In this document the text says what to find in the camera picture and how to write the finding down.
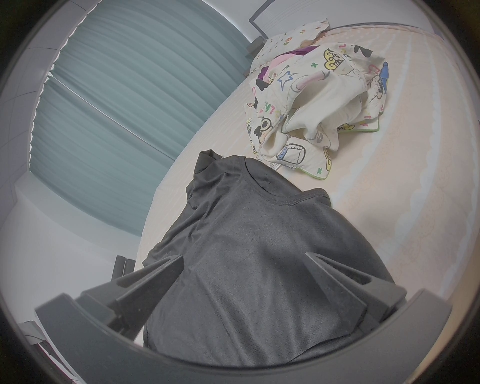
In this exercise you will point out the white printed pillow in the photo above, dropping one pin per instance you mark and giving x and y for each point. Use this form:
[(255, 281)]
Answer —
[(288, 39)]

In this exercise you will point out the black chair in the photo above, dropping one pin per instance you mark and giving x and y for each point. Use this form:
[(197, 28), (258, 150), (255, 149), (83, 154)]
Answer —
[(123, 267)]

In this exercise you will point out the blue-green curtain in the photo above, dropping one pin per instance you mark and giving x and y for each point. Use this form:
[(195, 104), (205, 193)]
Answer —
[(157, 63), (93, 165)]

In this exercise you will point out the white printed garment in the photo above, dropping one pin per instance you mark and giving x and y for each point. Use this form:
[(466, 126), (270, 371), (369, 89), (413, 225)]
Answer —
[(322, 108)]

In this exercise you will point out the pink garment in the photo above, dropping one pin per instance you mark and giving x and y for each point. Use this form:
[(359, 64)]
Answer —
[(281, 60)]

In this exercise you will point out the bed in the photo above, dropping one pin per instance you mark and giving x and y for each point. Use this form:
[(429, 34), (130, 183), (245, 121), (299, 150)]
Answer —
[(405, 187)]

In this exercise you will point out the grey bedside table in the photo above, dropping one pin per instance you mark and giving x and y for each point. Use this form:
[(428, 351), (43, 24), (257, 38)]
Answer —
[(255, 39)]

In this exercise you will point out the purple garment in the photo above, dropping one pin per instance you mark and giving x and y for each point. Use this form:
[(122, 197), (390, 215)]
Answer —
[(305, 51)]

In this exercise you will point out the black T-shirt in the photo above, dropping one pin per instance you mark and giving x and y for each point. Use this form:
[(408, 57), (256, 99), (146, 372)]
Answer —
[(243, 270)]

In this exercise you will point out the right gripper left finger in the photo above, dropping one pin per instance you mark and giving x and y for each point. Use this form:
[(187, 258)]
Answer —
[(150, 288)]

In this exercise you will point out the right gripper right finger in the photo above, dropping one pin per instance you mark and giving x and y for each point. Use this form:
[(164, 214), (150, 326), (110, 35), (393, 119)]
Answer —
[(356, 292)]

